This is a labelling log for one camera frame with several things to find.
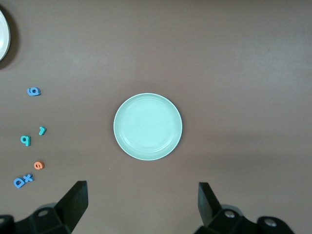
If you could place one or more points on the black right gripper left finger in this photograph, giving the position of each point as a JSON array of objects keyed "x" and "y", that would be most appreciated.
[{"x": 73, "y": 207}]

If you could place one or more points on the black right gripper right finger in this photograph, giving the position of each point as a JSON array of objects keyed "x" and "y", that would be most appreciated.
[{"x": 212, "y": 214}]

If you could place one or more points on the orange foam letter e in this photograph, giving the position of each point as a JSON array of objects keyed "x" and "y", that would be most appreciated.
[{"x": 39, "y": 165}]

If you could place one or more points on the teal foam letter q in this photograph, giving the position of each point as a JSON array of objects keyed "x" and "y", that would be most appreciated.
[{"x": 27, "y": 141}]

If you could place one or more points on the teal foam letter r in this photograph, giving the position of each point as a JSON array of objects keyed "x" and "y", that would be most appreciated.
[{"x": 42, "y": 130}]

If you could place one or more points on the blue foam letter x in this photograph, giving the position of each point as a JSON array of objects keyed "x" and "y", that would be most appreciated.
[{"x": 29, "y": 178}]

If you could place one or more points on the blue foam letter D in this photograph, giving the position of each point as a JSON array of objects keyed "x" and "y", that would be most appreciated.
[{"x": 17, "y": 183}]

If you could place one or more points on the mint green plate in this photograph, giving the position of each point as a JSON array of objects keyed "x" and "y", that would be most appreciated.
[{"x": 147, "y": 126}]

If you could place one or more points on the blue foam number 6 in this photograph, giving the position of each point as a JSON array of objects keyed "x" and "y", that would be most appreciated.
[{"x": 33, "y": 91}]

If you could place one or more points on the brown table cover sheet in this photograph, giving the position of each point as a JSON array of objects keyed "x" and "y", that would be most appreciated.
[{"x": 219, "y": 73}]

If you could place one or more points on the beige white plate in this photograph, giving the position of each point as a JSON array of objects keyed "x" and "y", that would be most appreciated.
[{"x": 3, "y": 36}]

